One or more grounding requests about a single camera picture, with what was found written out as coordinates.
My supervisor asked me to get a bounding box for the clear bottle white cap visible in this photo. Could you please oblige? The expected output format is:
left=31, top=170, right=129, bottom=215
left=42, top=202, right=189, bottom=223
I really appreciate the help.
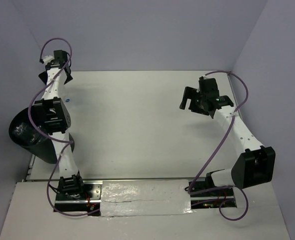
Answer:
left=12, top=122, right=35, bottom=142

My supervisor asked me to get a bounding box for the clear bottle blue label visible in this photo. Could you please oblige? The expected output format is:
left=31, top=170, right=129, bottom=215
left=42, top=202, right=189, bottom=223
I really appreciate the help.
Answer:
left=28, top=129, right=48, bottom=146

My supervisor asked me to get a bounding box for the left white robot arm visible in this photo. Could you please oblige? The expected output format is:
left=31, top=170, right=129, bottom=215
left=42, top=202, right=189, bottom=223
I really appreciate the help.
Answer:
left=28, top=59, right=86, bottom=200

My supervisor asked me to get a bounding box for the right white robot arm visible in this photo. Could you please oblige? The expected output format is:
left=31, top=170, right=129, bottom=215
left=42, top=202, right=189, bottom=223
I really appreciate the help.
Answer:
left=179, top=86, right=276, bottom=196

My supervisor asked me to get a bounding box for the black cylindrical bin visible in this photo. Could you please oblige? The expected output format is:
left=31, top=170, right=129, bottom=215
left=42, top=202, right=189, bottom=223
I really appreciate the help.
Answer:
left=8, top=101, right=74, bottom=168

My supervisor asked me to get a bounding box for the silver taped cover plate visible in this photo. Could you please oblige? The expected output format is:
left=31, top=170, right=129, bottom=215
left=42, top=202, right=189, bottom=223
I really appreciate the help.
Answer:
left=100, top=179, right=193, bottom=217

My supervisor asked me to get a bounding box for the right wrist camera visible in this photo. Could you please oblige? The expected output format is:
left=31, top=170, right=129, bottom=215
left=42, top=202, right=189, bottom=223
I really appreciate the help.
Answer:
left=198, top=76, right=220, bottom=99

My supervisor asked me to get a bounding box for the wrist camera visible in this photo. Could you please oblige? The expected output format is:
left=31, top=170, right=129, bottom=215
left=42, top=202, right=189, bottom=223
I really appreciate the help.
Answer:
left=39, top=50, right=70, bottom=65
left=198, top=76, right=220, bottom=99

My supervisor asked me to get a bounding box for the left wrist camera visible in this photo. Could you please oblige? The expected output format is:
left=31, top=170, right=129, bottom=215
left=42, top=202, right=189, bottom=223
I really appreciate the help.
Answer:
left=39, top=50, right=70, bottom=65

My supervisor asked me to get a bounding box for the metal base rail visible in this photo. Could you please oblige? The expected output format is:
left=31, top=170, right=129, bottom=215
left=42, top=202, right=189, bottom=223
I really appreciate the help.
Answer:
left=54, top=181, right=237, bottom=216

